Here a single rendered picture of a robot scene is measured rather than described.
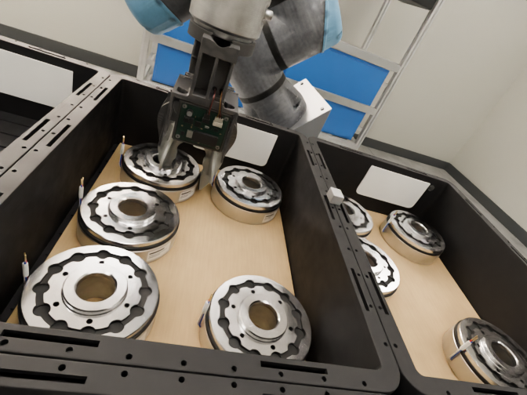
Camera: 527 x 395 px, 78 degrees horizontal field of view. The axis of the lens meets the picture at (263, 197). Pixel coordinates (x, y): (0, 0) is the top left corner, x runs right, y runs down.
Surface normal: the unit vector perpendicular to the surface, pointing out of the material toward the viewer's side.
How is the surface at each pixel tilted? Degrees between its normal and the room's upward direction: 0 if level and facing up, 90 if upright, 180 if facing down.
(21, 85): 90
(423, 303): 0
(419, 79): 90
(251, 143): 90
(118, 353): 0
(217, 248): 0
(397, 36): 90
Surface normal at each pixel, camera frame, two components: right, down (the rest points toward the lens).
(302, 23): -0.15, 0.55
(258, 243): 0.34, -0.77
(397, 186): 0.07, 0.59
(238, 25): 0.34, 0.64
